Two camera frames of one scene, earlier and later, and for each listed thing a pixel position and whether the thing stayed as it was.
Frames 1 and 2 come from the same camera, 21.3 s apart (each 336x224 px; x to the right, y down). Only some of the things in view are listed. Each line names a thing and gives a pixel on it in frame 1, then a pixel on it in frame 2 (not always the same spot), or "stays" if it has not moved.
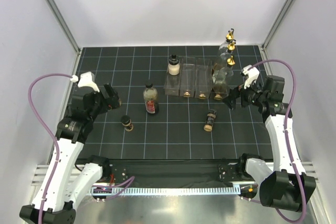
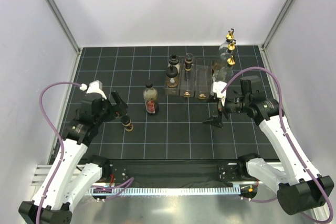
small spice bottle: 211,116 to 188,60
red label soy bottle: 150,96 stays
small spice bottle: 126,123 stays
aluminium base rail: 41,172 stays
